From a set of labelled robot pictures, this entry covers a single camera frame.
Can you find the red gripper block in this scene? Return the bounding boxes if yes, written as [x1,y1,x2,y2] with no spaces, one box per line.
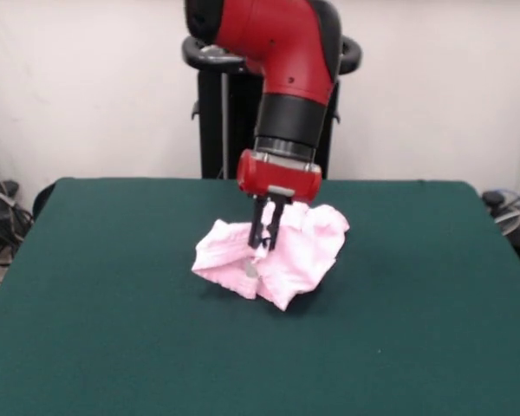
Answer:
[236,149,322,252]

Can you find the pink baby pants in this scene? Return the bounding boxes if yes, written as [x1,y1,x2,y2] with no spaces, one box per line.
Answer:
[191,203,351,311]

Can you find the dark green table cloth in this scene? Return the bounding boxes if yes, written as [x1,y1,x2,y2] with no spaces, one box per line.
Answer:
[0,177,520,416]

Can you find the grey round stand base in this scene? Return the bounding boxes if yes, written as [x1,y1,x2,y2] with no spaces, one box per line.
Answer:
[495,206,520,236]

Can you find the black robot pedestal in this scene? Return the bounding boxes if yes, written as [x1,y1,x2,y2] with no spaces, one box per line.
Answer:
[181,34,364,179]

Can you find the black cable tangle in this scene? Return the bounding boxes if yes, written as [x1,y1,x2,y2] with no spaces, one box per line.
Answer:
[0,138,36,304]
[480,184,520,237]

